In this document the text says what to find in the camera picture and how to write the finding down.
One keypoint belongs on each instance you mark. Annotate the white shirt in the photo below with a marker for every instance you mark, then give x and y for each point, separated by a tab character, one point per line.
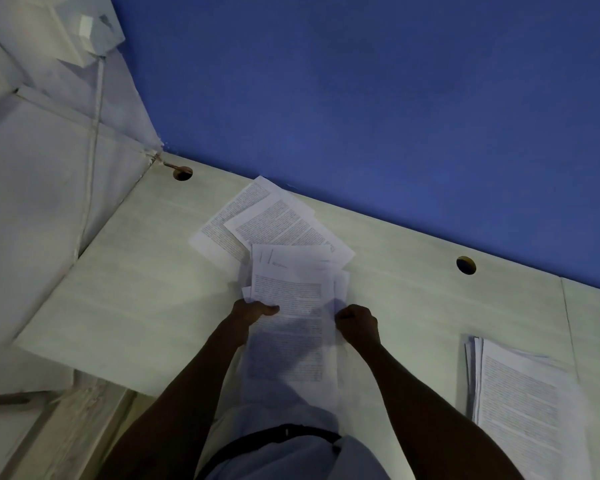
290	459

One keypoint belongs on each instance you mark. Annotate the person's right forearm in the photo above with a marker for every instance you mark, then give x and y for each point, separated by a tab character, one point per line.
430	419

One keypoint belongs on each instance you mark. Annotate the person's left forearm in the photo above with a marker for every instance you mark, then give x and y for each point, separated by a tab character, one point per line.
170	419

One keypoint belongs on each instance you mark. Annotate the person's right hand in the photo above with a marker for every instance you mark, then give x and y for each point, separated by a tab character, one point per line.
360	327

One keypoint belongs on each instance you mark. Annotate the neat stack of printed sheets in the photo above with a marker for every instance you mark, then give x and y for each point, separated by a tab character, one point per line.
525	404

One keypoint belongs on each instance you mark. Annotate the person's left hand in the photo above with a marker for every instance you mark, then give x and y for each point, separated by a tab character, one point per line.
245	319

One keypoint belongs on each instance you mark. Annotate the printed paper bundle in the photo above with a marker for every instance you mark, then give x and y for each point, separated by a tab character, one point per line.
295	294

